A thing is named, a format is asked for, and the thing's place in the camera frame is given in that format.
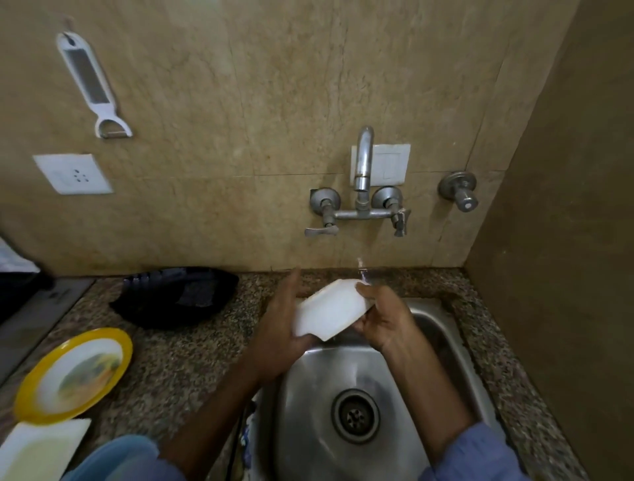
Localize metal wall valve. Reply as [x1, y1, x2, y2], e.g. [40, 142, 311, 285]
[437, 170, 480, 213]

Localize white rectangular plate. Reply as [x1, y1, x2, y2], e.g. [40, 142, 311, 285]
[0, 418, 92, 481]

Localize white grater peeler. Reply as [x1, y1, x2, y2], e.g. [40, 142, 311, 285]
[55, 31, 133, 140]

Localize grey flat tray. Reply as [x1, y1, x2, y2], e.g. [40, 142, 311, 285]
[0, 277, 96, 387]

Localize dark scouring pad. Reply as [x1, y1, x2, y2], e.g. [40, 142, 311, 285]
[178, 279, 219, 308]

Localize metal wall faucet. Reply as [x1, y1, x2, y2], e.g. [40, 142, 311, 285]
[304, 126, 412, 239]

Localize person's right hand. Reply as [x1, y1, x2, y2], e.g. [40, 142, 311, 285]
[352, 283, 429, 355]

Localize white switch plate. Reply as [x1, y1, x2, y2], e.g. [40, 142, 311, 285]
[350, 143, 412, 188]

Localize steel sink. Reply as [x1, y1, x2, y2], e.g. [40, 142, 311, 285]
[250, 296, 506, 481]

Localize person's left hand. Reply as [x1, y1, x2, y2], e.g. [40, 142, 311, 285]
[242, 267, 323, 385]

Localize yellow rimmed picture bowl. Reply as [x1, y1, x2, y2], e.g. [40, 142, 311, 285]
[13, 327, 134, 426]

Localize black plastic dish rack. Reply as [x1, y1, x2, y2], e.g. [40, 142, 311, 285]
[0, 233, 55, 326]

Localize person's right forearm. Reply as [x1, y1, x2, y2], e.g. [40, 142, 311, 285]
[384, 336, 476, 466]

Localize person's left forearm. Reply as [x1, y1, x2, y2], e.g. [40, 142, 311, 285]
[158, 359, 283, 481]

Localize person's left blue sleeve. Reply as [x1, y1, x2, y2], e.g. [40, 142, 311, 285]
[106, 453, 188, 481]

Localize blue cup with handles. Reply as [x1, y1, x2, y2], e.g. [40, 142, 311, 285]
[61, 435, 159, 481]

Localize white wall socket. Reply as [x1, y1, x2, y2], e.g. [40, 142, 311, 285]
[32, 153, 115, 196]

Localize black ribbed plastic tray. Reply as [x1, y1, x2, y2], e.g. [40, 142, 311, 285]
[108, 266, 240, 330]

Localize white bowl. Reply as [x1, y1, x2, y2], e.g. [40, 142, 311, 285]
[292, 278, 375, 343]

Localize white plastic bag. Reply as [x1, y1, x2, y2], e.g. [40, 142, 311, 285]
[0, 237, 40, 274]

